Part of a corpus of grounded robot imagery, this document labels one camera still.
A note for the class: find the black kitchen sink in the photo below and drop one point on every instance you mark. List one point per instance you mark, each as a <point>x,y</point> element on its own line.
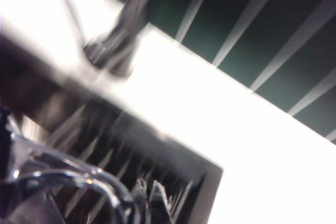
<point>110,134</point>

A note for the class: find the clear glass mug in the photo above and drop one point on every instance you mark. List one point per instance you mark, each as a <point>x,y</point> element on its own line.
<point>52,182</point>

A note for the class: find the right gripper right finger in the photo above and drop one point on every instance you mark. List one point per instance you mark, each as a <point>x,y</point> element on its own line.
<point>160,203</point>

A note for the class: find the dark metal faucet body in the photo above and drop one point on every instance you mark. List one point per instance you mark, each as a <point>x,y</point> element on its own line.
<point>136,11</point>

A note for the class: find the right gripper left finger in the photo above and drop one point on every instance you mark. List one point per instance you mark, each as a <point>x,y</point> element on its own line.
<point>140,200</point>

